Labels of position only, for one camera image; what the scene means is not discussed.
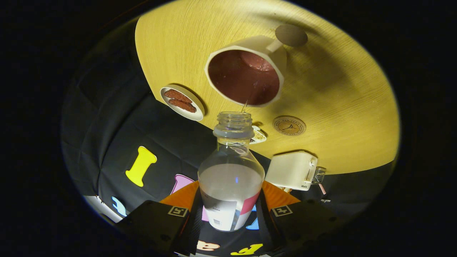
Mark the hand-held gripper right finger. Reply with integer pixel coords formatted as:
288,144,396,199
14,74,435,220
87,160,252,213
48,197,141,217
255,180,338,254

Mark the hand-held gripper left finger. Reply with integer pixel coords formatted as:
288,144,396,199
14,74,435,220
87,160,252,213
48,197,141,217
116,180,204,256

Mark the clear plastic juice bottle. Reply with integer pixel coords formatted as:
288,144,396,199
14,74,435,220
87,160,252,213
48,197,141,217
198,111,265,232

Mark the round cork coaster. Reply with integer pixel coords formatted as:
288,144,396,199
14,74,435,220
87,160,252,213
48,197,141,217
273,115,307,136

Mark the beige cup with wooden handle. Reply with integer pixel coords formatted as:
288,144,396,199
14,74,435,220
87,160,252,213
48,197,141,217
204,24,308,107

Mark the white toaster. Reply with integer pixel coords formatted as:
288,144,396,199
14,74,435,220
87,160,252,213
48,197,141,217
265,151,318,191

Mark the white divided dish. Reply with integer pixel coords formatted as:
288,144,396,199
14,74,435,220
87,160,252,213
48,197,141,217
249,125,267,145

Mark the white round plate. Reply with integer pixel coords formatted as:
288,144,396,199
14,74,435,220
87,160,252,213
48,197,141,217
160,85,205,121

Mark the red meat piece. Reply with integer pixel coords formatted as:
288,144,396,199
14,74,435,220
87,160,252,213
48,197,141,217
164,89,193,104
168,99,197,113

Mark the black backdrop cloth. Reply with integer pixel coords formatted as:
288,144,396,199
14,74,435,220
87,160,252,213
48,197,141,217
61,18,397,257

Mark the wooden table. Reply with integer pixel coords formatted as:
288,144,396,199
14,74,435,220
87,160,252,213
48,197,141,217
135,0,400,175

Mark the wire mesh holder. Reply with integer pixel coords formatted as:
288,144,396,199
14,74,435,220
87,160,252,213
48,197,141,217
312,166,326,185

